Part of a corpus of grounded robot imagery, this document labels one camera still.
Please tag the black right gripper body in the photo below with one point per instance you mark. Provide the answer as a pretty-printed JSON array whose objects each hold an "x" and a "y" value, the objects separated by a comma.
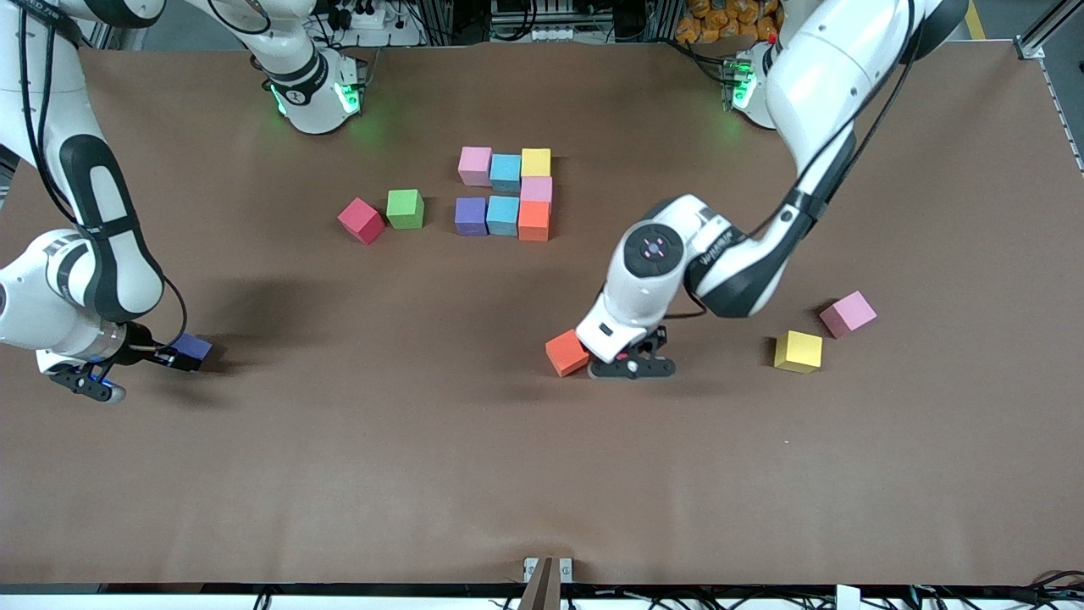
[{"x": 146, "y": 349}]

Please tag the purple foam cube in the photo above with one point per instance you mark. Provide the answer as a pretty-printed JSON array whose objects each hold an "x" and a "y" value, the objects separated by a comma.
[
  {"x": 195, "y": 346},
  {"x": 471, "y": 216}
]

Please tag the orange foam cube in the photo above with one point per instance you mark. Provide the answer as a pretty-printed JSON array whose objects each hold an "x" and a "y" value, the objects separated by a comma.
[
  {"x": 533, "y": 223},
  {"x": 563, "y": 354}
]

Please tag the pink foam cube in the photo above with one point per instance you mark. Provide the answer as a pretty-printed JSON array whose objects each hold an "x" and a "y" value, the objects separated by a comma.
[
  {"x": 537, "y": 189},
  {"x": 475, "y": 166},
  {"x": 847, "y": 314}
]

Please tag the cyan foam cube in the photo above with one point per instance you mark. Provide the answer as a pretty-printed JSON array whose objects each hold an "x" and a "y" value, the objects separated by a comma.
[
  {"x": 506, "y": 171},
  {"x": 502, "y": 215}
]

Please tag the yellow foam cube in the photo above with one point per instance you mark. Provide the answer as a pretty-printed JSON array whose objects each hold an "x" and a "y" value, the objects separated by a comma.
[
  {"x": 535, "y": 162},
  {"x": 798, "y": 352}
]

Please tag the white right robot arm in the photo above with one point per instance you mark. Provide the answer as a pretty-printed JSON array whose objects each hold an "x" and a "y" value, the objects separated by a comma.
[{"x": 51, "y": 305}]

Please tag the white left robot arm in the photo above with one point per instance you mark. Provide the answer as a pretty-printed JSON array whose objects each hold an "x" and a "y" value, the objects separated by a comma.
[{"x": 830, "y": 68}]

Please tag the brown table cover sheet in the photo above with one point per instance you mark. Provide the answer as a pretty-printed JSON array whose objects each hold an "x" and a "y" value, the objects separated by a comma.
[{"x": 542, "y": 474}]

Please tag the red foam cube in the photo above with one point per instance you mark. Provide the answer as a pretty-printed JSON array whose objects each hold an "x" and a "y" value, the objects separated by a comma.
[{"x": 362, "y": 222}]

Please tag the green foam cube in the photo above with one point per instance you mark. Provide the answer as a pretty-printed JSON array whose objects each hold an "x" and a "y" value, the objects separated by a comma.
[{"x": 405, "y": 209}]

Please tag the white electrical box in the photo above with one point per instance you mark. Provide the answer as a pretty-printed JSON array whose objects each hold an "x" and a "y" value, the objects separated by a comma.
[{"x": 550, "y": 34}]

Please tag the orange packets pile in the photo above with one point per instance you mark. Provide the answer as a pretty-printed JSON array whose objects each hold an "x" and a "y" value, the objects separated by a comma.
[{"x": 720, "y": 21}]

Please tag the white power strip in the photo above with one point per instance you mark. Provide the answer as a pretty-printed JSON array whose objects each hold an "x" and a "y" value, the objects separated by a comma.
[{"x": 377, "y": 34}]

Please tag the silver bracket with brown post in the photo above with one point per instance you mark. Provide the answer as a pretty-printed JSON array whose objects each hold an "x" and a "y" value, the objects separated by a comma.
[{"x": 546, "y": 585}]

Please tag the aluminium frame profile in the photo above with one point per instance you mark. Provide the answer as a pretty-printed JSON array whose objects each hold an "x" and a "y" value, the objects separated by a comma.
[
  {"x": 1031, "y": 44},
  {"x": 102, "y": 34}
]

